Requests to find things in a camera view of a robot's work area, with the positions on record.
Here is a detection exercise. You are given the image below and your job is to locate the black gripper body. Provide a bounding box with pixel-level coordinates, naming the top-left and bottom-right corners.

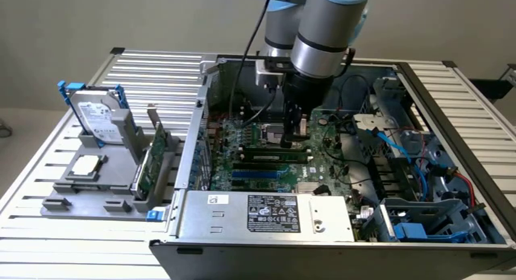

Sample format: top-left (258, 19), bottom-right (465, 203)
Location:
top-left (280, 71), bottom-right (334, 120)

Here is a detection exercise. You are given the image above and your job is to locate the black RAM slot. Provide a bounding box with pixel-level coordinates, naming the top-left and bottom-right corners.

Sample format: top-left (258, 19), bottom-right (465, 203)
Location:
top-left (237, 145), bottom-right (312, 155)

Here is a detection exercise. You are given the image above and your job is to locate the installed green RAM stick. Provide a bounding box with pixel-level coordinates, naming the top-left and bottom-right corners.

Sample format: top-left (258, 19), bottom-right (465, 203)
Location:
top-left (242, 152), bottom-right (313, 163)

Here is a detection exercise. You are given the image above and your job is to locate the CPU socket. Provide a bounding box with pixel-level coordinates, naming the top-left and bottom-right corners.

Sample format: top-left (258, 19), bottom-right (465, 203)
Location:
top-left (257, 122), bottom-right (288, 146)

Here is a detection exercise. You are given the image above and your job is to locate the green motherboard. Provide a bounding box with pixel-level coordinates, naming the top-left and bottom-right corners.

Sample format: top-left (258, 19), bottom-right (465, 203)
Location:
top-left (192, 107), bottom-right (364, 196)

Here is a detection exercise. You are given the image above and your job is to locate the open black PC case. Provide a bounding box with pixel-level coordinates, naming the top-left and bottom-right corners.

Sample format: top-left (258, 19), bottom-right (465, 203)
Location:
top-left (148, 54), bottom-right (516, 280)

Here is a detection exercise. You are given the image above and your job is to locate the blue expansion slot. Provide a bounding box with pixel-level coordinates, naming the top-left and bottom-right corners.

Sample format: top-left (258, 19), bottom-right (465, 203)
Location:
top-left (230, 169), bottom-right (282, 179)

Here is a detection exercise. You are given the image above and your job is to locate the grey drive cage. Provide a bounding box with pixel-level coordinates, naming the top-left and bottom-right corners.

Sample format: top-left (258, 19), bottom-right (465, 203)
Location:
top-left (350, 77), bottom-right (440, 172)

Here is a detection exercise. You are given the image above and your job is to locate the silver power supply unit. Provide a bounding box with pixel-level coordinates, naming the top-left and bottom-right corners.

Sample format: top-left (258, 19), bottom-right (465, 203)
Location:
top-left (170, 189), bottom-right (356, 243)

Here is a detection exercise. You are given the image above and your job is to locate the green graphics card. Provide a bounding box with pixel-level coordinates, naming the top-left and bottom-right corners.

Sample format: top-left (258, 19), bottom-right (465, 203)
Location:
top-left (129, 103), bottom-right (168, 201)

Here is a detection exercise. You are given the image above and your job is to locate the blue case latch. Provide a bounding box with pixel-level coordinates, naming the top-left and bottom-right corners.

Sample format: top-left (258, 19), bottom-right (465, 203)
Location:
top-left (145, 207), bottom-right (166, 223)

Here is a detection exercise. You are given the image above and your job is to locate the grey disk bay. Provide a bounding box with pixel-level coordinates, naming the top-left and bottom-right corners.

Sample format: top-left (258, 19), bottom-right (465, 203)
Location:
top-left (374, 197), bottom-right (497, 244)

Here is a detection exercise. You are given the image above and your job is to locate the dark object beside table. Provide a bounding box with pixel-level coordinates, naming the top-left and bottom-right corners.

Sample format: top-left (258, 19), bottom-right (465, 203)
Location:
top-left (466, 63), bottom-right (516, 103)

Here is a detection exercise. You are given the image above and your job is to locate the silver hard disk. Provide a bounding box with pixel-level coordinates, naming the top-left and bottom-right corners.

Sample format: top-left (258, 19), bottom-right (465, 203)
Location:
top-left (69, 89), bottom-right (126, 145)

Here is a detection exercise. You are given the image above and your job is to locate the grey parts rack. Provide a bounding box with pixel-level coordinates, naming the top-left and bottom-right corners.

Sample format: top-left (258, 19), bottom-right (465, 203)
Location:
top-left (41, 108), bottom-right (182, 222)

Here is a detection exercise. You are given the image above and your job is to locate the silver CPU chip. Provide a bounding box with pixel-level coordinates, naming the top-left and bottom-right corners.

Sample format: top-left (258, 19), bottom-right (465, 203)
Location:
top-left (70, 155), bottom-right (101, 175)

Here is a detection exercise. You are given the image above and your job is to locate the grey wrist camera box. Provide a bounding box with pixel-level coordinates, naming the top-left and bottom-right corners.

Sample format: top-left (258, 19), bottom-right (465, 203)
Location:
top-left (253, 57), bottom-right (292, 90)

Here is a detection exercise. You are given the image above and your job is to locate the black looped wire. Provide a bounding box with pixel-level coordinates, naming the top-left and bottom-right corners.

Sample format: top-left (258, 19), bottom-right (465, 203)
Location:
top-left (334, 74), bottom-right (370, 117)

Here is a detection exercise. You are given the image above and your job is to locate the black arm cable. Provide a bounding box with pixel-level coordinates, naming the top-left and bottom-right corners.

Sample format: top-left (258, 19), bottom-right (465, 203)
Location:
top-left (228, 0), bottom-right (272, 125)

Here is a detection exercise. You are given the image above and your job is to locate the light blue SATA wire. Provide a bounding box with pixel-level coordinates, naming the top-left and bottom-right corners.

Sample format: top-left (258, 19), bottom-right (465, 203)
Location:
top-left (365, 126), bottom-right (413, 164)

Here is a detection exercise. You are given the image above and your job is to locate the red SATA wire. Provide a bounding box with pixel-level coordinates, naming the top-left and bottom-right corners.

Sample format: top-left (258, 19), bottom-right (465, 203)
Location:
top-left (450, 168), bottom-right (477, 209)

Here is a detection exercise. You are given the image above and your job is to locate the blue disk carrier frame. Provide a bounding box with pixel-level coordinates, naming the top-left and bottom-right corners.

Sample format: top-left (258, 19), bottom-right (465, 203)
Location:
top-left (56, 80), bottom-right (129, 148)

